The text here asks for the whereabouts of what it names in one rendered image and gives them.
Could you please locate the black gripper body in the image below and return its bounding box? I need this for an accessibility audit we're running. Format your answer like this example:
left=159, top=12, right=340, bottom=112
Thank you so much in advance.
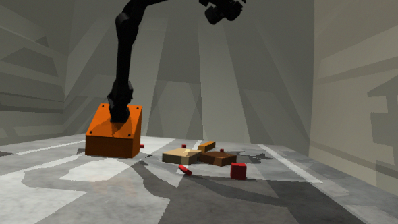
left=205, top=0, right=228, bottom=24

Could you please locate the red cylinder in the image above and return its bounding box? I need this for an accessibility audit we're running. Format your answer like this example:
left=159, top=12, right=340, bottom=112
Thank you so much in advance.
left=178, top=165, right=192, bottom=176

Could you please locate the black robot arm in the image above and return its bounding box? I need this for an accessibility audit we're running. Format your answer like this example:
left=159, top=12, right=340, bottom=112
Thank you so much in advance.
left=107, top=0, right=243, bottom=123

